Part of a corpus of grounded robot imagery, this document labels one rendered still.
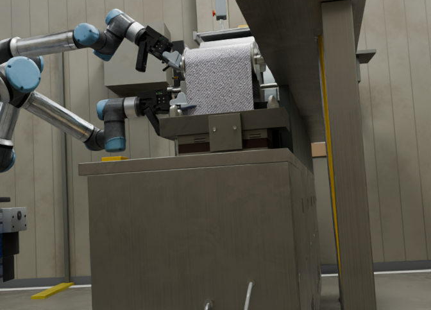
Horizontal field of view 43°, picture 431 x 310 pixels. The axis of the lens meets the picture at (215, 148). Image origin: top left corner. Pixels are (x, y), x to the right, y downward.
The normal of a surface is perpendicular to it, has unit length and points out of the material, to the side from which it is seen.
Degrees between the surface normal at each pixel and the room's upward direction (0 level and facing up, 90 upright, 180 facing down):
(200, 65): 90
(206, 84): 90
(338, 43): 90
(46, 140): 90
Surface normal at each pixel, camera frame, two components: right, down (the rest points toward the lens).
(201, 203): -0.21, -0.08
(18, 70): 0.71, -0.17
